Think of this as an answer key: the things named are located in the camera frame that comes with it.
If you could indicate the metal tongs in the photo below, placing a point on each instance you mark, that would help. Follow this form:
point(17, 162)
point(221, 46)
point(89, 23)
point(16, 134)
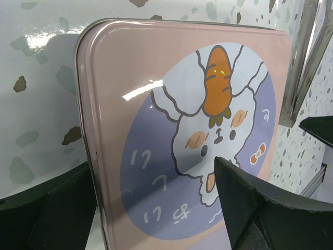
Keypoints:
point(312, 38)

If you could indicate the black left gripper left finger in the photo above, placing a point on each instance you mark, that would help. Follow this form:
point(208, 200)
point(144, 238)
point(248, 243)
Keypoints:
point(56, 214)

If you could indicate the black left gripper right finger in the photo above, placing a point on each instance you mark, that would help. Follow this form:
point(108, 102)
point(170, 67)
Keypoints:
point(259, 215)

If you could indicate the aluminium front rail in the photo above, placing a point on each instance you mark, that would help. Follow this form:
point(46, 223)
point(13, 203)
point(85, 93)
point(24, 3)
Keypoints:
point(315, 183)

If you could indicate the silver tin lid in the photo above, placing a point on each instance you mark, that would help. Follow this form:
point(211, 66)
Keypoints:
point(159, 100)

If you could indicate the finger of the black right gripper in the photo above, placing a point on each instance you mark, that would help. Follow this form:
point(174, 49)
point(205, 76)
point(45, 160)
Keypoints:
point(319, 127)

